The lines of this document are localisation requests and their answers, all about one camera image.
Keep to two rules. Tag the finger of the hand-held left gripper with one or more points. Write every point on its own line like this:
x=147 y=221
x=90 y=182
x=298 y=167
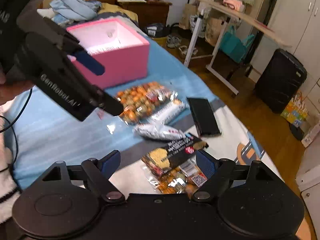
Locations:
x=112 y=106
x=90 y=63

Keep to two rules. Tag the goose plush in blue cloth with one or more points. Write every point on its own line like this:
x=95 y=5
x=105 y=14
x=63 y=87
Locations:
x=72 y=7

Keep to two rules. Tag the black suitcase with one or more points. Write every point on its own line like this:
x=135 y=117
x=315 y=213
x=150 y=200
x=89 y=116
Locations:
x=280 y=80

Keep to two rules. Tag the grey sneaker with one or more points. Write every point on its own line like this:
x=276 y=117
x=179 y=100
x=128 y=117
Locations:
x=173 y=41

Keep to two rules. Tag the black cookie packet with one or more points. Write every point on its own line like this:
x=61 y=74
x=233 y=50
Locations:
x=175 y=150

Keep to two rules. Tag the beige shoe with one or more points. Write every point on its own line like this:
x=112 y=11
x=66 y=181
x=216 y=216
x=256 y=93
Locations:
x=186 y=50

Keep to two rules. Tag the white papers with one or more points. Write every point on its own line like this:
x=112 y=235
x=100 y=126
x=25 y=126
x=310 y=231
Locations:
x=131 y=0

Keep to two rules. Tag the pink box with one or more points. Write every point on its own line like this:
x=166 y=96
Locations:
x=125 y=62

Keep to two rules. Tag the pink tissue pack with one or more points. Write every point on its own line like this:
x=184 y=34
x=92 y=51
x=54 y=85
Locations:
x=232 y=3

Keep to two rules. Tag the yellow cloth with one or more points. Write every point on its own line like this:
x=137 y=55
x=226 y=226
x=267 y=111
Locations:
x=112 y=8

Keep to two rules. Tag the white plastic bag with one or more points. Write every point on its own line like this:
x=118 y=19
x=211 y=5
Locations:
x=197 y=23

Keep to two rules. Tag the red card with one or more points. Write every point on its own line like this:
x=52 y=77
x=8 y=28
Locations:
x=263 y=27

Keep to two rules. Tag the teal shopping bag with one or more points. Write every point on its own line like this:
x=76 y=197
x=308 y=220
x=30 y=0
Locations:
x=235 y=46

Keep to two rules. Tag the black bag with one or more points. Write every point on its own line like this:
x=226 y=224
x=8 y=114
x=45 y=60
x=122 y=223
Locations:
x=157 y=28

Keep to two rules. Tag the colourful printed box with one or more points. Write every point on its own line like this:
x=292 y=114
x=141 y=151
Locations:
x=295 y=111

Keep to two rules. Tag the white wardrobe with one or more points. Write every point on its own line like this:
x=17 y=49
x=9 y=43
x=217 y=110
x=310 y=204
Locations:
x=295 y=17

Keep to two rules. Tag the yellow basin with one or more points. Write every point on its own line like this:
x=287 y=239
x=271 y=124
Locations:
x=160 y=42

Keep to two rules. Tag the person's left hand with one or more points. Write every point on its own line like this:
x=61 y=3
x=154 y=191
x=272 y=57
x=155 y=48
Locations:
x=10 y=93

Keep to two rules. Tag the wooden nightstand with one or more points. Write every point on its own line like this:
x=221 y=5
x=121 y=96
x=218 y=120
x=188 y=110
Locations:
x=147 y=12

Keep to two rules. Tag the white-framed side table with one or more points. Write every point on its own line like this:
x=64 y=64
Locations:
x=237 y=13

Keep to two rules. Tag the black box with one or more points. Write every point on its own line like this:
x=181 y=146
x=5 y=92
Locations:
x=202 y=117

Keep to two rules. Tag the dark slipper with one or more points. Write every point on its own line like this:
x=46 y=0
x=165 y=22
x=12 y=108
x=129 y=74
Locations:
x=297 y=132

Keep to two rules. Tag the white red-print snack packet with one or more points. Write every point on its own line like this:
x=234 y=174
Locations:
x=155 y=131

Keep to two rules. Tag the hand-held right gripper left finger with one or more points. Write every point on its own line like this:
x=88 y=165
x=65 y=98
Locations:
x=111 y=161

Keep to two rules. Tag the clear bag of mixed nuts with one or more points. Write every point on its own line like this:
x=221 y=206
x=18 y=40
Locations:
x=175 y=182
x=140 y=100

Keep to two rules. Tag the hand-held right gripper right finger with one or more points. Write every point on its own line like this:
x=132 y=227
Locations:
x=206 y=165

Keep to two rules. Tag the brown paper bag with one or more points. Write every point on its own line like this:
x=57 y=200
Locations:
x=213 y=31
x=186 y=17

